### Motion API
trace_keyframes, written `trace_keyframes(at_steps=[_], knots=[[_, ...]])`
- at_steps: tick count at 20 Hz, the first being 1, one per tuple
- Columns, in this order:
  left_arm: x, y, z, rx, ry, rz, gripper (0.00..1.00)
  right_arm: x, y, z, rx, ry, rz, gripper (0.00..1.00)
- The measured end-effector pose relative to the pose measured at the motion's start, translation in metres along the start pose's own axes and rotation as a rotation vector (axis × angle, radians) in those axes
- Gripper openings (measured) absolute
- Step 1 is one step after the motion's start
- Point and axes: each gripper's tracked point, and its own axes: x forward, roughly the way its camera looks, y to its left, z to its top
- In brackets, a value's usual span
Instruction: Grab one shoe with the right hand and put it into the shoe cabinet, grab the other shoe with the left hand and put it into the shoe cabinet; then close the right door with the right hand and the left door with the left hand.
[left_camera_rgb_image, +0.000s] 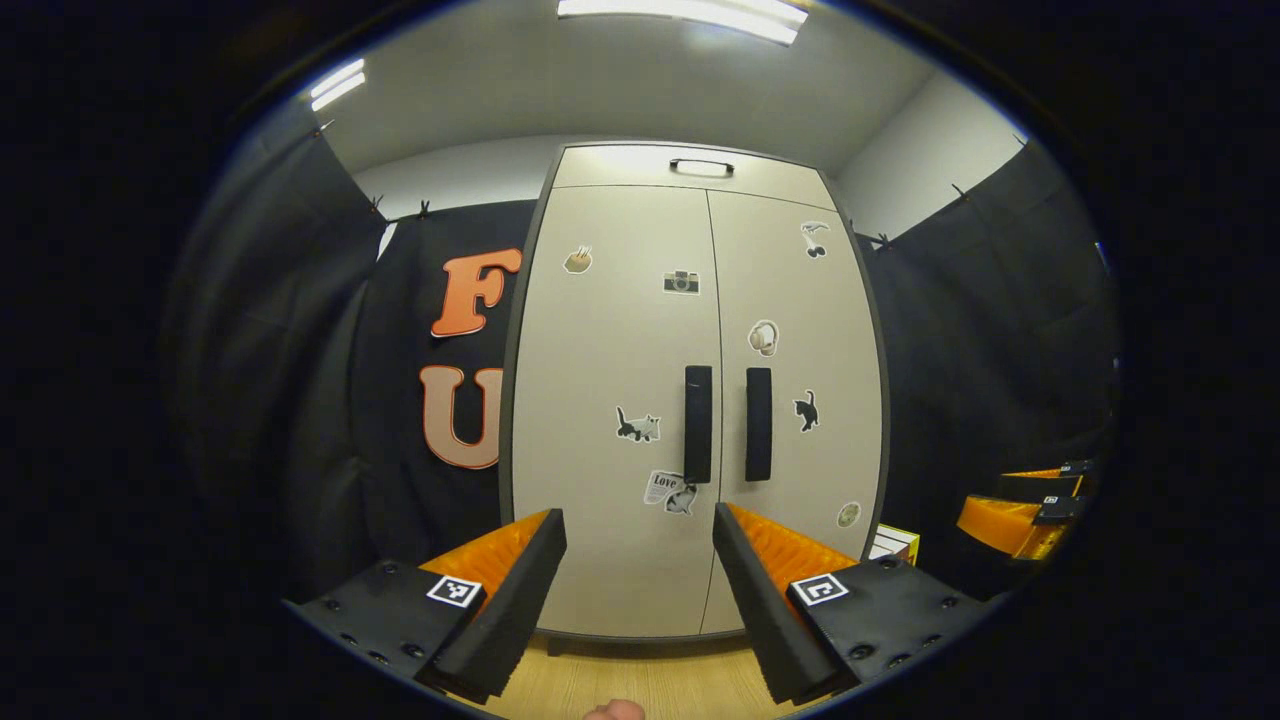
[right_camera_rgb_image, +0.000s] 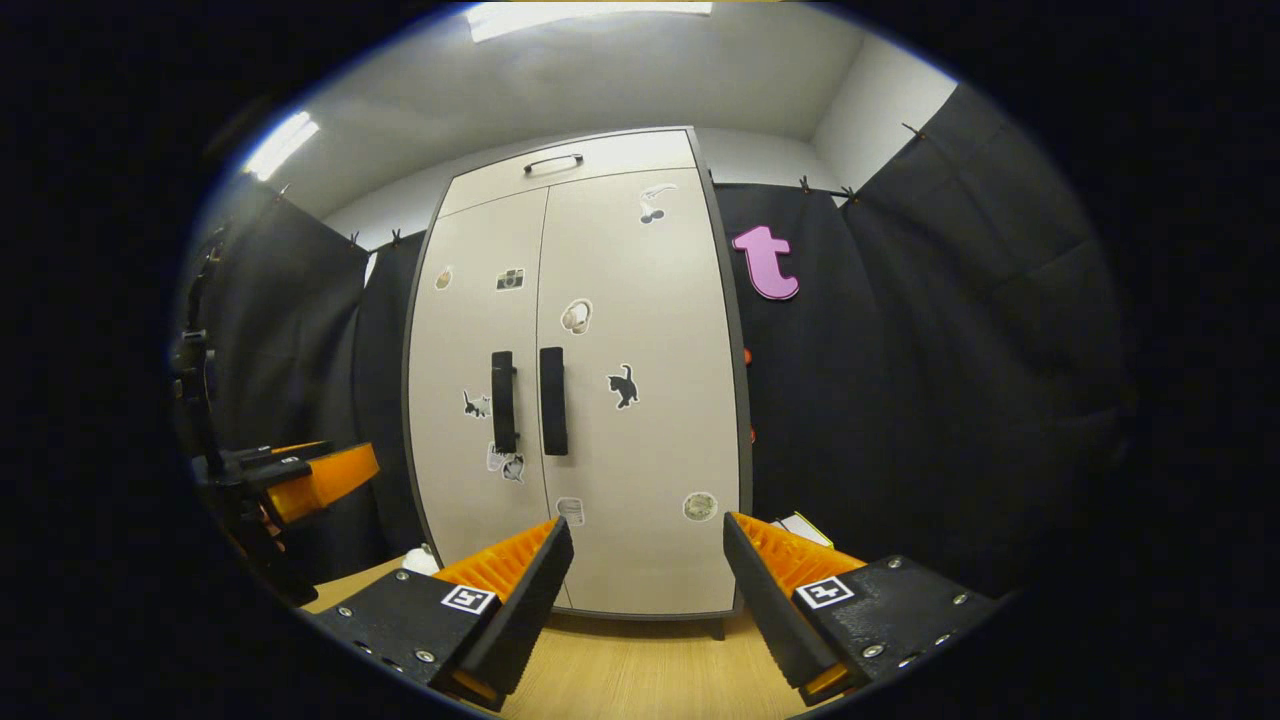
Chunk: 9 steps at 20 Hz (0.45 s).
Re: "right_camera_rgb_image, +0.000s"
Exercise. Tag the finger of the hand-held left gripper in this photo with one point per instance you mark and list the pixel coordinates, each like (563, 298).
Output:
(285, 450)
(320, 480)

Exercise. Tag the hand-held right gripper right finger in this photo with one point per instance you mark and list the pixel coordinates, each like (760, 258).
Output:
(775, 610)

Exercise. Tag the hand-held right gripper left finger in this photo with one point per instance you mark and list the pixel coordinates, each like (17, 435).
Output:
(510, 620)

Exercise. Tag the white cabinet door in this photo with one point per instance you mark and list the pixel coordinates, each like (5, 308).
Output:
(660, 450)
(470, 320)

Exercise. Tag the white shoe cabinet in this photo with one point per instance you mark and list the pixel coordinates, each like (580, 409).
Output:
(650, 450)

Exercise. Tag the white cabinet drawer front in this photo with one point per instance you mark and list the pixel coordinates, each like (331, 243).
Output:
(620, 160)

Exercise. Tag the small white object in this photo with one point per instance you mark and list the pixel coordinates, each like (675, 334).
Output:
(422, 561)

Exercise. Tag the black backdrop cloth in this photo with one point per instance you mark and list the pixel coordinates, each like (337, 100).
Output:
(900, 400)

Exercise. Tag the small ceiling light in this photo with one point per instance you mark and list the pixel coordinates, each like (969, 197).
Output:
(282, 143)

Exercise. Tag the long ceiling light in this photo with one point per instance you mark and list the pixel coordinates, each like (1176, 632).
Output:
(590, 18)

